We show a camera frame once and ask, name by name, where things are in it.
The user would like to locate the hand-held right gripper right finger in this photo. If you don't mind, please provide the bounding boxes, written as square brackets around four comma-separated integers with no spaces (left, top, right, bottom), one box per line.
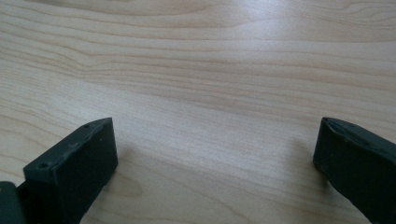
[312,117,396,224]

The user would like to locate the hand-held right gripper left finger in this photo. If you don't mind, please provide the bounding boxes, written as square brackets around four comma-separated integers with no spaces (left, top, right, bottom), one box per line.
[16,117,120,224]

